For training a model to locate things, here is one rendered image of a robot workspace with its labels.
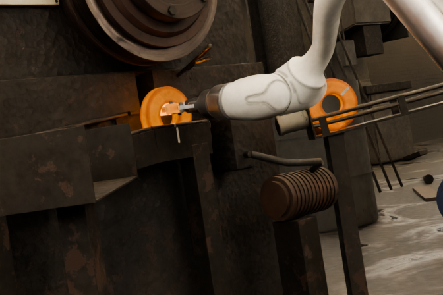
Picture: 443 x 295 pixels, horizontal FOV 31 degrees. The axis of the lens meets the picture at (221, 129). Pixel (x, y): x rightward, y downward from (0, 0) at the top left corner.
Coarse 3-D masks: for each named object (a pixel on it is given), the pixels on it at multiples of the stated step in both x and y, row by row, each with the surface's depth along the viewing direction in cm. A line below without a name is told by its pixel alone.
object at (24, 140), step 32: (96, 128) 168; (128, 128) 166; (0, 160) 144; (32, 160) 143; (64, 160) 142; (96, 160) 168; (128, 160) 167; (0, 192) 144; (32, 192) 143; (64, 192) 142; (96, 192) 151; (64, 224) 155; (96, 224) 159; (64, 256) 156; (96, 256) 156; (96, 288) 154
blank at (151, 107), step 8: (160, 88) 210; (168, 88) 212; (152, 96) 208; (160, 96) 210; (168, 96) 212; (176, 96) 214; (184, 96) 216; (144, 104) 208; (152, 104) 208; (160, 104) 210; (144, 112) 208; (152, 112) 208; (184, 112) 215; (144, 120) 208; (152, 120) 208; (160, 120) 210; (176, 120) 215; (184, 120) 215
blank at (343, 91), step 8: (328, 80) 234; (336, 80) 235; (328, 88) 234; (336, 88) 235; (344, 88) 235; (336, 96) 237; (344, 96) 235; (352, 96) 235; (320, 104) 234; (344, 104) 235; (352, 104) 235; (312, 112) 233; (320, 112) 234; (352, 112) 235; (328, 120) 234; (352, 120) 235; (320, 128) 236; (336, 128) 234
